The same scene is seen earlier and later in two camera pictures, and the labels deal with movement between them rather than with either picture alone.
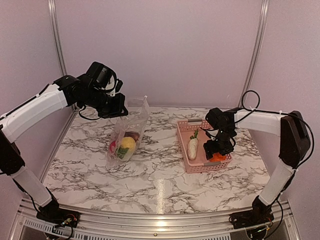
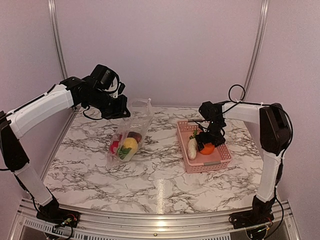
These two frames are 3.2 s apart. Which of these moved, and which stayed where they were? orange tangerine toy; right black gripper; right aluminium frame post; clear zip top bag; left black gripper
Moved: right black gripper; orange tangerine toy
Stayed: clear zip top bag; right aluminium frame post; left black gripper
